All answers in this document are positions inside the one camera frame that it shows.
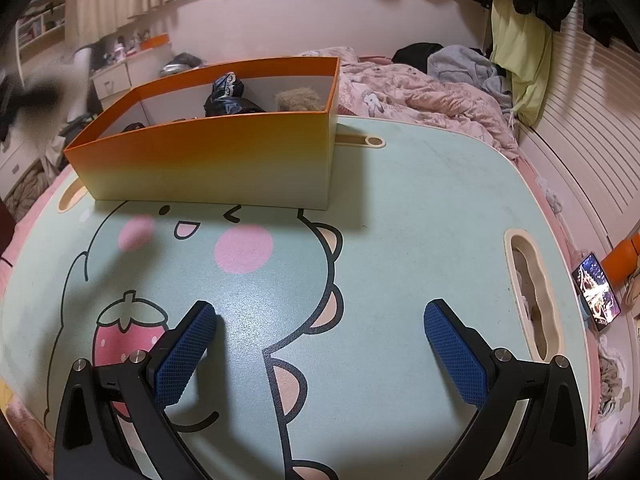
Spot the pile of small items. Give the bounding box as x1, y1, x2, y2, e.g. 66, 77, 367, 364
160, 52, 206, 78

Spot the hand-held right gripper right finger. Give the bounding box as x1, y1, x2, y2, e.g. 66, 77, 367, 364
423, 299, 591, 480

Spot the pink floral quilt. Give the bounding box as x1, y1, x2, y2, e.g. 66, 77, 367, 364
298, 46, 521, 161

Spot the white dresser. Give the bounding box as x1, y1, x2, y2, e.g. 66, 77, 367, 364
0, 130, 43, 196

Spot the white paper roll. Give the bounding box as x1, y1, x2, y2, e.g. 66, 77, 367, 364
74, 47, 93, 123

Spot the black clothing on bed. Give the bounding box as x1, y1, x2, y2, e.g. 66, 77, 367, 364
391, 42, 446, 78

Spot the beige crumpled cloth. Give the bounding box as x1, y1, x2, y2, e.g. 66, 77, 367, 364
597, 345, 632, 416

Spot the orange cardboard box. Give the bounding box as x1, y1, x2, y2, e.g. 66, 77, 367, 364
63, 56, 341, 211

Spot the grey hoodie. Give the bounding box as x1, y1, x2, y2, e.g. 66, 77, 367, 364
427, 44, 513, 106

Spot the smartphone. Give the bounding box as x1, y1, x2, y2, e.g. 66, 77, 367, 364
571, 252, 622, 332

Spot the yellow-green hanging cloth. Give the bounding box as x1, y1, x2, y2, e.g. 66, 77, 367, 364
490, 0, 553, 126

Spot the brown fur pompom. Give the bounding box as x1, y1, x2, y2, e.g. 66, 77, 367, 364
274, 87, 326, 112

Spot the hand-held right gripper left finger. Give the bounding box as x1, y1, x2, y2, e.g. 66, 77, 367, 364
52, 301, 218, 480

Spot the white drawer cabinet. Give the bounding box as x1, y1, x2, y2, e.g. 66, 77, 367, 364
90, 50, 176, 111

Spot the orange bottle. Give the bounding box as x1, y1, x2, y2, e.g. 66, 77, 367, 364
605, 234, 640, 286

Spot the black hanging garment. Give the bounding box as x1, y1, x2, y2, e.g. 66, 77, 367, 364
582, 0, 640, 51

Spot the white wall shelf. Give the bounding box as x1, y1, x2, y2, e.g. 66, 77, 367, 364
15, 2, 68, 66

